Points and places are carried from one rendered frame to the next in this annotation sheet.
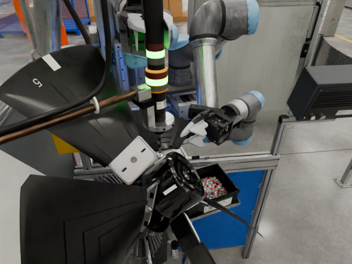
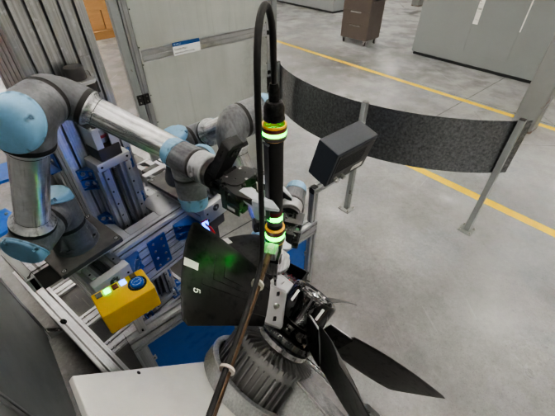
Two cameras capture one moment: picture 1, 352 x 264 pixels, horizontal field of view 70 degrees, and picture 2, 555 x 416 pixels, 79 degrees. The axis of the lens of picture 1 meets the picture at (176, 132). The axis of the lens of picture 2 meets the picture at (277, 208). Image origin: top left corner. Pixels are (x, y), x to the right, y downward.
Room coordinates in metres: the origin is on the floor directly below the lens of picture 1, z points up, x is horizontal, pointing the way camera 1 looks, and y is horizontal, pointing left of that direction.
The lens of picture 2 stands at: (0.04, 0.33, 1.92)
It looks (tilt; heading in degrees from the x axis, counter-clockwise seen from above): 41 degrees down; 326
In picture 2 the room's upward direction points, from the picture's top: straight up
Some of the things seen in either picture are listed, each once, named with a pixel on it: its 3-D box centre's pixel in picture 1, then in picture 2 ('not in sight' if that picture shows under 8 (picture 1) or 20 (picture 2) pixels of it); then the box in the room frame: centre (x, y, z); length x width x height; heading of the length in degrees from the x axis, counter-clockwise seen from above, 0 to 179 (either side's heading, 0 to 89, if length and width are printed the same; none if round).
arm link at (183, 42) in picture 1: (180, 50); (177, 144); (1.30, -0.02, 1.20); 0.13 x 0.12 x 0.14; 100
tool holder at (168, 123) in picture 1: (154, 105); (273, 252); (0.46, 0.05, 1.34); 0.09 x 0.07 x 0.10; 132
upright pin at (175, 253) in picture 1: (174, 250); not in sight; (0.35, 0.00, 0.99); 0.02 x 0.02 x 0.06
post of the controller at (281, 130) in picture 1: (279, 135); (312, 204); (0.89, -0.45, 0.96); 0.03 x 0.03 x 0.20; 7
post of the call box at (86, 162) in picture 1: (85, 156); (136, 318); (0.80, 0.37, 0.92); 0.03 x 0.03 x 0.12; 7
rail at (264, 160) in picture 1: (180, 167); (236, 274); (0.84, -0.02, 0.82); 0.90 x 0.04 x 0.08; 97
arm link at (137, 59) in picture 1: (138, 45); (192, 186); (0.75, 0.11, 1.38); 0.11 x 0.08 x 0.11; 145
